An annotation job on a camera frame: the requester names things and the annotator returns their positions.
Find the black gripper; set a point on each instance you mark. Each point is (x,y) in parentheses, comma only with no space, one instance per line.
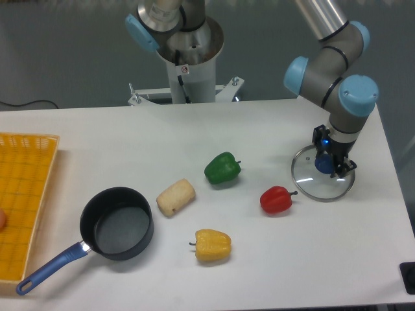
(339,152)

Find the glass lid blue knob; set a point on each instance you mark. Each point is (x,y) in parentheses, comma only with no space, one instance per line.
(312,176)

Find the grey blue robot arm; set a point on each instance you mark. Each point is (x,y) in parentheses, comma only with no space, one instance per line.
(322,81)

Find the red bell pepper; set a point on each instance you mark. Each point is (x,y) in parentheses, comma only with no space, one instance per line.
(276,200)

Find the green bell pepper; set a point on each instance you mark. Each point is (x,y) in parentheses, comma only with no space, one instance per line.
(224,167)

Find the black device at edge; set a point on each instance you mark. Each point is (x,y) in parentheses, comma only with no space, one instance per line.
(407,270)

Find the yellow bell pepper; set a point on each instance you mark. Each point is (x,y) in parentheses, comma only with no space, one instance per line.
(211,245)

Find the beige bread roll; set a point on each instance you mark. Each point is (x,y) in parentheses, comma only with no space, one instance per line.
(175,197)

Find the yellow plastic basket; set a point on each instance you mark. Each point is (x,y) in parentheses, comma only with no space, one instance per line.
(26,163)

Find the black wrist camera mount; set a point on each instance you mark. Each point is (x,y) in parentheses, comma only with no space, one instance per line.
(321,137)

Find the black saucepan blue handle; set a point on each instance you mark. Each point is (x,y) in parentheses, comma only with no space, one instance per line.
(116,223)

